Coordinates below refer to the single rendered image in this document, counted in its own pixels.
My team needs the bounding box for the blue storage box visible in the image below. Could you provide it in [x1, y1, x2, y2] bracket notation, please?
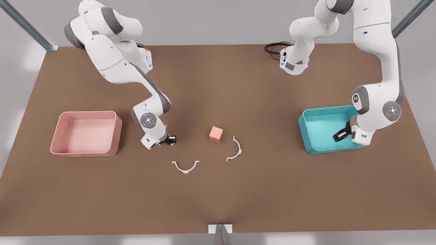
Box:
[298, 105, 369, 155]

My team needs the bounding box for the pink storage box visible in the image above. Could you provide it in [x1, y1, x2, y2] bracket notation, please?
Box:
[50, 111, 123, 158]

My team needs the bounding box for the orange cube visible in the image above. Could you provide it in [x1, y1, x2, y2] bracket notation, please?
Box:
[209, 126, 224, 143]

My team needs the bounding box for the white half-ring piece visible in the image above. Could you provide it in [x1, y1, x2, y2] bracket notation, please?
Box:
[172, 160, 200, 174]
[226, 136, 242, 162]

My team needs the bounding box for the silver frame post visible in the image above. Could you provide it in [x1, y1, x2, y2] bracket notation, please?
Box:
[392, 0, 435, 39]
[208, 224, 233, 245]
[0, 0, 59, 52]

